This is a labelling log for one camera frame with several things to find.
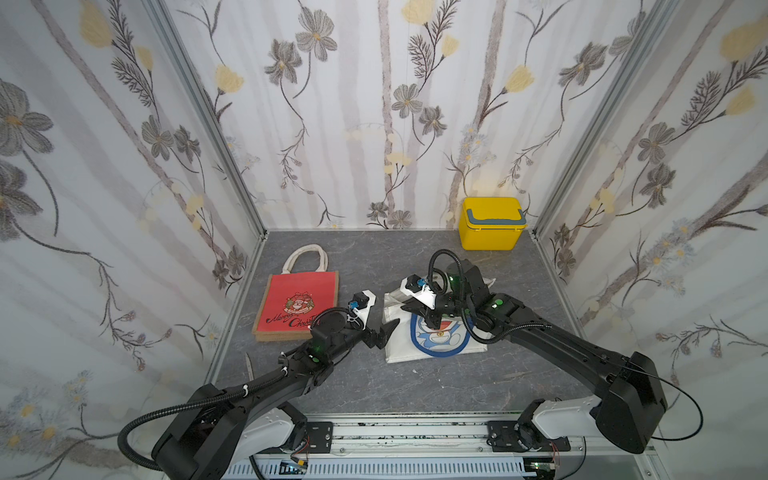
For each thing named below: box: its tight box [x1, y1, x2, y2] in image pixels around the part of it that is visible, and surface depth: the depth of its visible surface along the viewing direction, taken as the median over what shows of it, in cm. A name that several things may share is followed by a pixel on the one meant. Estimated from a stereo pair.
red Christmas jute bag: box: [252, 244, 338, 342], surface depth 103 cm
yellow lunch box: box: [458, 197, 527, 251], surface depth 110 cm
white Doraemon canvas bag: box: [384, 291, 489, 364], surface depth 82 cm
